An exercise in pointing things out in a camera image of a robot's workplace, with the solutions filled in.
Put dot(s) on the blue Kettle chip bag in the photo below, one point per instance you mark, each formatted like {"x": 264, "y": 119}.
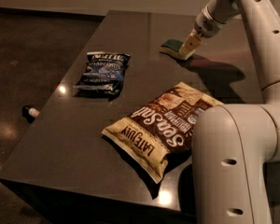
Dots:
{"x": 104, "y": 72}

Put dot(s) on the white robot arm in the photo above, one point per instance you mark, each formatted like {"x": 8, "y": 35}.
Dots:
{"x": 231, "y": 143}

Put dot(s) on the small bottle on floor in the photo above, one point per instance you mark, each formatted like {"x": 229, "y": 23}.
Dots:
{"x": 30, "y": 112}

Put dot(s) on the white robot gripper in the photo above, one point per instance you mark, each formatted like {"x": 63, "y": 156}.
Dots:
{"x": 205, "y": 24}

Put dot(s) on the green and yellow sponge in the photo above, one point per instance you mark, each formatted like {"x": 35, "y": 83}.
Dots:
{"x": 173, "y": 48}

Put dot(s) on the brown Late July chip bag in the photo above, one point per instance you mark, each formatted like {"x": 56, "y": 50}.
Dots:
{"x": 160, "y": 128}

